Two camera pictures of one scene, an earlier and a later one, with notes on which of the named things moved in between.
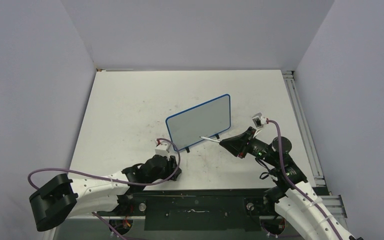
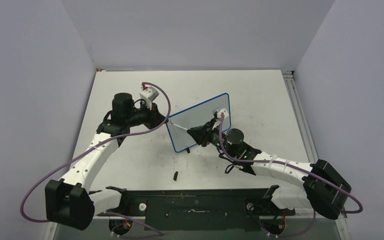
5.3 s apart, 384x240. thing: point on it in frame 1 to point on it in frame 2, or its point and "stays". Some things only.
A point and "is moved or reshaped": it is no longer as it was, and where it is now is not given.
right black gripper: (232, 143) to (203, 134)
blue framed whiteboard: (205, 120) stays
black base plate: (216, 209) stays
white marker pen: (211, 139) is moved or reshaped
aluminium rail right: (309, 142) stays
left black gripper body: (168, 170) to (143, 114)
